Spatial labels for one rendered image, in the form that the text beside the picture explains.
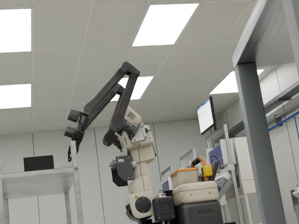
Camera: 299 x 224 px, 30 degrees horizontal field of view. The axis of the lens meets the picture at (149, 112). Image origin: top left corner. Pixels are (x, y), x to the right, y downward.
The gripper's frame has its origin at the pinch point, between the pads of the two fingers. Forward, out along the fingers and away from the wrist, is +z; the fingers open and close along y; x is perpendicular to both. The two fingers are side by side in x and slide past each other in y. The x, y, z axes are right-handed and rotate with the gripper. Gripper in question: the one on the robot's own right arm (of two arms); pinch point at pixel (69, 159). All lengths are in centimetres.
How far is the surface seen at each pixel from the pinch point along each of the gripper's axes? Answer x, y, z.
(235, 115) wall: 249, -587, -304
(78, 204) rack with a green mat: 15, 68, 35
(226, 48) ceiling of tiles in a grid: 138, -296, -278
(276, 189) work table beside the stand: 45, 278, 46
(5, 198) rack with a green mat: -32, -18, 38
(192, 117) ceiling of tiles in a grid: 187, -675, -301
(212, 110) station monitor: 142, -286, -182
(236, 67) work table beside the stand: 31, 276, 23
